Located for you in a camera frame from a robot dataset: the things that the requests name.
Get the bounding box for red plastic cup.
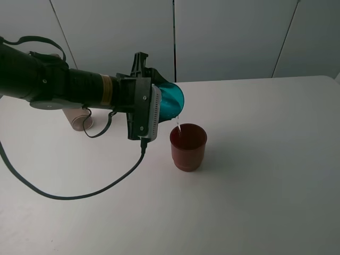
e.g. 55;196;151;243
169;123;207;172

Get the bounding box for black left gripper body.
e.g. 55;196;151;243
115;52;153;140

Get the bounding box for teal translucent plastic cup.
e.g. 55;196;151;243
157;82;184;123

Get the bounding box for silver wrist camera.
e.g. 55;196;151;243
139;85;162;141

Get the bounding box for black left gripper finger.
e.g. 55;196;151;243
148;68;168;86

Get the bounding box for thin black strap cable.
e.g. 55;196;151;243
0;36;117;139

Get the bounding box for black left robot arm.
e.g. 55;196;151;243
1;42;167;140

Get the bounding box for clear brownish plastic bottle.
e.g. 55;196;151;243
62;108;94;132

